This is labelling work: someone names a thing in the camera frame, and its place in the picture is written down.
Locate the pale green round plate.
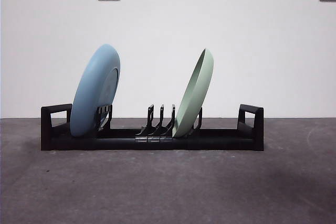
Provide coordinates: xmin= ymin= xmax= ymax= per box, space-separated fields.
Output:
xmin=172 ymin=48 xmax=215 ymax=139

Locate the light blue round plate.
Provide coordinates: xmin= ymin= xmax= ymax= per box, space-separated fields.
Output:
xmin=69 ymin=43 xmax=122 ymax=137

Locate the black plastic plate rack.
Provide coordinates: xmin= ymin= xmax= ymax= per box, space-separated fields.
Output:
xmin=40 ymin=103 xmax=265 ymax=152

